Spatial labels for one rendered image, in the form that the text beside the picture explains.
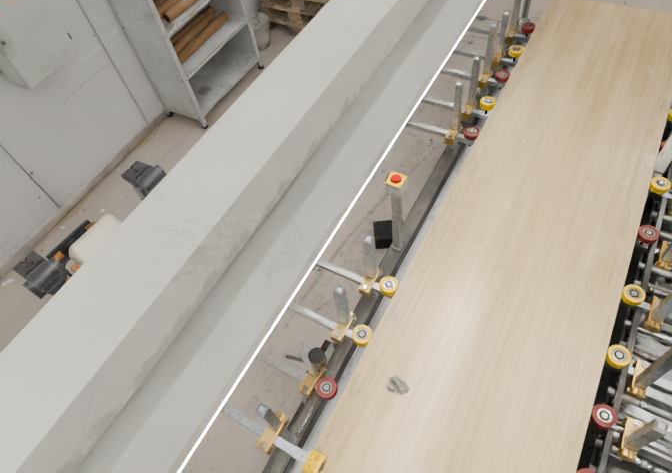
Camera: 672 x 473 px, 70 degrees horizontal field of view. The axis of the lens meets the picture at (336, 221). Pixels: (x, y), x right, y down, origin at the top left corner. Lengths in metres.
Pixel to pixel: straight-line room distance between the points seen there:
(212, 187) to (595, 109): 2.64
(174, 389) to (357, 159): 0.28
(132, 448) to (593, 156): 2.47
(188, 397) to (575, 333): 1.81
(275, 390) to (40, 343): 2.60
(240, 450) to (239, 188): 2.58
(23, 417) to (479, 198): 2.17
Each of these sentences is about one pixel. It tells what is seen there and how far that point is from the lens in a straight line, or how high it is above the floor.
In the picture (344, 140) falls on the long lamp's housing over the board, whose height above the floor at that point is 2.38.
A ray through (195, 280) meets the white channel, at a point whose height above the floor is 2.44.
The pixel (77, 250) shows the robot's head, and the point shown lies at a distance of 1.99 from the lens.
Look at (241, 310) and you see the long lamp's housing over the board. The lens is 0.43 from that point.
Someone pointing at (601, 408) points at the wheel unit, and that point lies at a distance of 2.02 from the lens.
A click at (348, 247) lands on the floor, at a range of 3.27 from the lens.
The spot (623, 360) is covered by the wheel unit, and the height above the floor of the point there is 0.90.
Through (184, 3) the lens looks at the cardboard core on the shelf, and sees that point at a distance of 4.04.
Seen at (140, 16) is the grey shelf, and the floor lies 1.02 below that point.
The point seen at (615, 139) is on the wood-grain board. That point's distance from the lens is 2.78.
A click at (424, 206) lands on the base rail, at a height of 0.70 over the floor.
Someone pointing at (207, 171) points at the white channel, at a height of 2.46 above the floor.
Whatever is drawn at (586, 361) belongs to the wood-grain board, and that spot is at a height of 0.90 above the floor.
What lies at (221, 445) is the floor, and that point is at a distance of 2.95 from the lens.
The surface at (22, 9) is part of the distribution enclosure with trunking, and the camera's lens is 3.50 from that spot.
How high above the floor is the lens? 2.74
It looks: 53 degrees down
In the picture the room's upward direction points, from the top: 11 degrees counter-clockwise
